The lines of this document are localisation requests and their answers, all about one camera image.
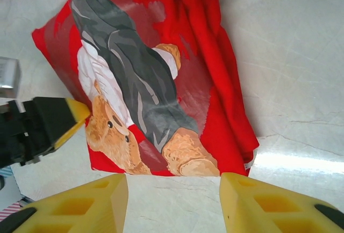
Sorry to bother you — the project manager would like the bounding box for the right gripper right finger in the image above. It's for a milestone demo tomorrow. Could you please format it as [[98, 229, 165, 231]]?
[[219, 172, 344, 233]]

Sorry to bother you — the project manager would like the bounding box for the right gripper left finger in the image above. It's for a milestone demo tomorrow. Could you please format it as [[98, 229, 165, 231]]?
[[0, 173, 129, 233]]

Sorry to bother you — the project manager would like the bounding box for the red bear print t-shirt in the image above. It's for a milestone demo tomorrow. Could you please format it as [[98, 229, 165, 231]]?
[[31, 0, 260, 178]]

